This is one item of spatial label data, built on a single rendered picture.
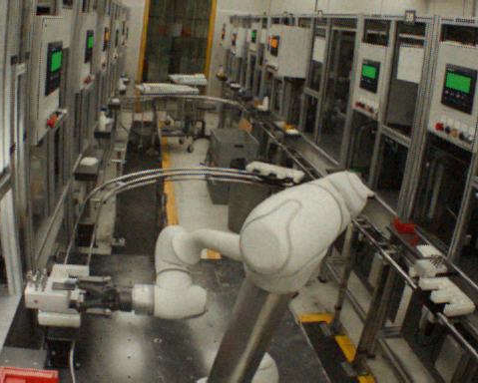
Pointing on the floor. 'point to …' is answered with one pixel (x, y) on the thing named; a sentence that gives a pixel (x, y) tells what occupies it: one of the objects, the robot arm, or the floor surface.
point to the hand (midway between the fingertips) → (63, 294)
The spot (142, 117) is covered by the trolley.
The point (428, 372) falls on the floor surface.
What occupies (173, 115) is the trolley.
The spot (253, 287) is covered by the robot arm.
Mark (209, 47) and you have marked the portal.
